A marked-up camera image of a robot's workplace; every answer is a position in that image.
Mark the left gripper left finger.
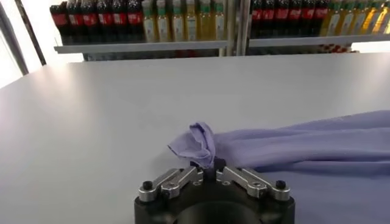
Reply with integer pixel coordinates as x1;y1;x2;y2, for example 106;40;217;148
138;160;211;204

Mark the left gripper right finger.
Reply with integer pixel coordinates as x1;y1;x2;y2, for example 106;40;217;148
213;157;292;203

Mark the purple printed T-shirt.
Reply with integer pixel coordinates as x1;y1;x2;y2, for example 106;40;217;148
167;110;390;224

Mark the grey metal shelf rack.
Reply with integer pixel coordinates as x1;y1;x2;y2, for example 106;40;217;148
53;0;235;61
234;0;390;55

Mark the yellow juice bottle white cap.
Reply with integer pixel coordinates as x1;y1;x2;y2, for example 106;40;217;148
157;0;171;43
171;0;186;42
327;0;341;37
374;0;387;35
364;0;377;35
185;0;199;42
142;0;157;43
353;0;366;36
340;0;354;36
384;0;390;35
198;0;213;41
213;0;227;41

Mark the cola bottle red cap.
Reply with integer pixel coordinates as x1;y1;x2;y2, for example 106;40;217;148
314;0;329;37
288;0;302;38
301;0;315;37
97;0;113;43
275;0;289;38
262;0;276;38
251;0;263;39
82;0;99;43
112;0;128;43
49;4;69;45
127;0;143;43
67;0;85;43

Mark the thin black slanted pole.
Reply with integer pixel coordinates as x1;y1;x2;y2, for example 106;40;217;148
14;0;47;66

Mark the grey slanted frame beam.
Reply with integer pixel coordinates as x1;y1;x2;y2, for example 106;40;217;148
0;1;30;76

